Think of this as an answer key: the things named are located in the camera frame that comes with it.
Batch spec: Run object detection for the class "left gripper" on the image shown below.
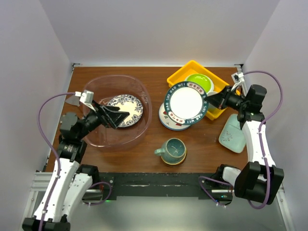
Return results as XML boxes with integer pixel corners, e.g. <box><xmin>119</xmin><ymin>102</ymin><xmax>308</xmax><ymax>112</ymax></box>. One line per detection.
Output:
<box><xmin>77</xmin><ymin>99</ymin><xmax>129</xmax><ymax>139</ymax></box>

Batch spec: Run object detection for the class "watermelon pattern plate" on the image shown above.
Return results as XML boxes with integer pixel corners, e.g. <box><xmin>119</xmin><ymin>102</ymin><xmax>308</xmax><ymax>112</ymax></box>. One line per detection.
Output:
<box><xmin>158</xmin><ymin>103</ymin><xmax>190</xmax><ymax>131</ymax></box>

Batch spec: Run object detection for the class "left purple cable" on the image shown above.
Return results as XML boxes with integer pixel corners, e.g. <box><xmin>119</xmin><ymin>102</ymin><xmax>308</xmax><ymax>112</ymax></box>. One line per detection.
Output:
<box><xmin>38</xmin><ymin>92</ymin><xmax>80</xmax><ymax>231</ymax></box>

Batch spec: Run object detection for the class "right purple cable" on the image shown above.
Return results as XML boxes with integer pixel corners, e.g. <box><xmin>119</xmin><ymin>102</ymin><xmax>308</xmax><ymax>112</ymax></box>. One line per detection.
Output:
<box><xmin>198</xmin><ymin>70</ymin><xmax>284</xmax><ymax>210</ymax></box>

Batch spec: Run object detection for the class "yellow rimmed dark bowl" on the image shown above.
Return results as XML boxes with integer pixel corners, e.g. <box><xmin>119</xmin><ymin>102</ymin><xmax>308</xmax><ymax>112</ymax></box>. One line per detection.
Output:
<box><xmin>161</xmin><ymin>152</ymin><xmax>187</xmax><ymax>166</ymax></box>

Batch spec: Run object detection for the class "teal glazed mug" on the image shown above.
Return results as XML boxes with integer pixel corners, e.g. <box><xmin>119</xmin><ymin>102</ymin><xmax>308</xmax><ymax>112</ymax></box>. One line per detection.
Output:
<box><xmin>154</xmin><ymin>138</ymin><xmax>186</xmax><ymax>162</ymax></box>

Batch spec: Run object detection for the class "yellow plastic tray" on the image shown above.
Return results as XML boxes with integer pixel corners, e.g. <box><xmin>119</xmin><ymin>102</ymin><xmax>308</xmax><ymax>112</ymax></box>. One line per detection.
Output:
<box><xmin>167</xmin><ymin>60</ymin><xmax>228</xmax><ymax>120</ymax></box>

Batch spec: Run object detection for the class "aluminium frame rail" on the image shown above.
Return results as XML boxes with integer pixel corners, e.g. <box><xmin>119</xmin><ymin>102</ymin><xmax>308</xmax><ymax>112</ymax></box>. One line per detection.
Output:
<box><xmin>19</xmin><ymin>172</ymin><xmax>52</xmax><ymax>231</ymax></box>

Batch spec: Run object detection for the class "light blue mug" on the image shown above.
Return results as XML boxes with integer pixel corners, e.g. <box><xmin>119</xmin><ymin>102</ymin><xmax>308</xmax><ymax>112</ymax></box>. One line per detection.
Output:
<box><xmin>207</xmin><ymin>91</ymin><xmax>217</xmax><ymax>113</ymax></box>

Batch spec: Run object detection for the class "grey triangular marker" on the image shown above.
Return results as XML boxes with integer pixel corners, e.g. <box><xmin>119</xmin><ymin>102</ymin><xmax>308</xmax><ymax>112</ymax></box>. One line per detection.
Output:
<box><xmin>65</xmin><ymin>95</ymin><xmax>80</xmax><ymax>107</ymax></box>

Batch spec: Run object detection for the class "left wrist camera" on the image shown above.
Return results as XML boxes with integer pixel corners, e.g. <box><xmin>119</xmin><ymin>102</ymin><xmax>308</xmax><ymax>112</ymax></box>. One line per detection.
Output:
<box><xmin>75</xmin><ymin>90</ymin><xmax>94</xmax><ymax>104</ymax></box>

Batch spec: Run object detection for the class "green rimmed lettered plate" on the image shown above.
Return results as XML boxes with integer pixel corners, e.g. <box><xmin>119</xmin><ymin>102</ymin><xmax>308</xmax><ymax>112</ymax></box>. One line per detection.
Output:
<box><xmin>164</xmin><ymin>81</ymin><xmax>208</xmax><ymax>126</ymax></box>

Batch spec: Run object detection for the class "pale blue rimmed plate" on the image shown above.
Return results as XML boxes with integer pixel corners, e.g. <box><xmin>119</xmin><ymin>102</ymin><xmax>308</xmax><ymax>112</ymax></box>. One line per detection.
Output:
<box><xmin>184</xmin><ymin>73</ymin><xmax>215</xmax><ymax>97</ymax></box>

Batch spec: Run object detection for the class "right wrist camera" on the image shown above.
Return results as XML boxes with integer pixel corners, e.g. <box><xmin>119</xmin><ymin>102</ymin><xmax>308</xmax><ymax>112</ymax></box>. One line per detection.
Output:
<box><xmin>231</xmin><ymin>72</ymin><xmax>248</xmax><ymax>95</ymax></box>

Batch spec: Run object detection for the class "clear plastic bin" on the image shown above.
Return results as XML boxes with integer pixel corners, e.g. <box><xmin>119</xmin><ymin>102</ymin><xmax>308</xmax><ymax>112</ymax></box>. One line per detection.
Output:
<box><xmin>84</xmin><ymin>75</ymin><xmax>152</xmax><ymax>149</ymax></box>

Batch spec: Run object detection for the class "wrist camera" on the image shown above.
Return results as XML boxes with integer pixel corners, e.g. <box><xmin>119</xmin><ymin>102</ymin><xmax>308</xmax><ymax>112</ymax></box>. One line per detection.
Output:
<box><xmin>231</xmin><ymin>72</ymin><xmax>248</xmax><ymax>95</ymax></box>
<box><xmin>75</xmin><ymin>90</ymin><xmax>94</xmax><ymax>104</ymax></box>

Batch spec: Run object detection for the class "lime green plate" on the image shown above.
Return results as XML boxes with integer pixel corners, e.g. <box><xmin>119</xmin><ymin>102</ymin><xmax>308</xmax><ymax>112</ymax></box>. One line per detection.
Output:
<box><xmin>186</xmin><ymin>74</ymin><xmax>213</xmax><ymax>93</ymax></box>

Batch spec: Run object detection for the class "pale green rectangular dish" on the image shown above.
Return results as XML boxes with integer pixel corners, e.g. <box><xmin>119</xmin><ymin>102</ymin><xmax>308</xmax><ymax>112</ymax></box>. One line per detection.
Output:
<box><xmin>218</xmin><ymin>114</ymin><xmax>246</xmax><ymax>154</ymax></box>

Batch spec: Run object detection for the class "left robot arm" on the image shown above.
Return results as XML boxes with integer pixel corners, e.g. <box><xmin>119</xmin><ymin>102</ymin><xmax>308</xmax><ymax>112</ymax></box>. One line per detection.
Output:
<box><xmin>22</xmin><ymin>102</ymin><xmax>129</xmax><ymax>231</ymax></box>

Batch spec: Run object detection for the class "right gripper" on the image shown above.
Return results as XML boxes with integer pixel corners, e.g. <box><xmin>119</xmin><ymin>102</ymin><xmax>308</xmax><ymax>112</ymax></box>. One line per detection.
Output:
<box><xmin>204</xmin><ymin>86</ymin><xmax>248</xmax><ymax>112</ymax></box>

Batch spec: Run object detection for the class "blue floral plate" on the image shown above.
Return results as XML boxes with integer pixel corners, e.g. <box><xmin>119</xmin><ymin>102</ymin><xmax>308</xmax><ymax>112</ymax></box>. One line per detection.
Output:
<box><xmin>107</xmin><ymin>94</ymin><xmax>143</xmax><ymax>128</ymax></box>

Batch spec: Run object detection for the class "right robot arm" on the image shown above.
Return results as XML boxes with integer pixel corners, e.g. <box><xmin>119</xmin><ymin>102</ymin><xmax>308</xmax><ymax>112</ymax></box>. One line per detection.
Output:
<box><xmin>206</xmin><ymin>85</ymin><xmax>284</xmax><ymax>209</ymax></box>

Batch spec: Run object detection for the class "purple cable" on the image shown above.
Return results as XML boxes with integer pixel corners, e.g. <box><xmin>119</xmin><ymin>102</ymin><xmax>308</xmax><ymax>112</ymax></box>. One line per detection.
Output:
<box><xmin>198</xmin><ymin>70</ymin><xmax>284</xmax><ymax>210</ymax></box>
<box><xmin>38</xmin><ymin>92</ymin><xmax>80</xmax><ymax>231</ymax></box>

